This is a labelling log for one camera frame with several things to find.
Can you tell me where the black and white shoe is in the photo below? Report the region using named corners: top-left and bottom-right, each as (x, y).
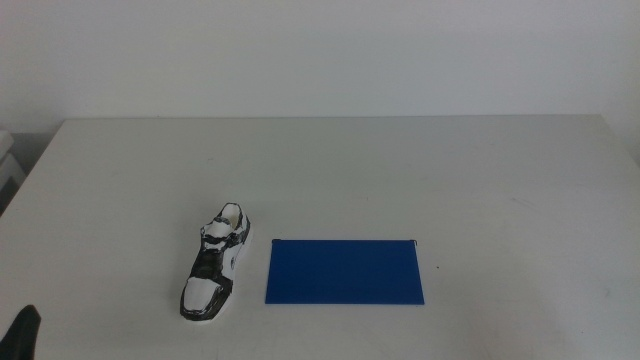
top-left (179, 202), bottom-right (253, 322)

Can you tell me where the blue rectangular mat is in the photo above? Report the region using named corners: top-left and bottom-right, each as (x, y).
top-left (264, 238), bottom-right (426, 306)

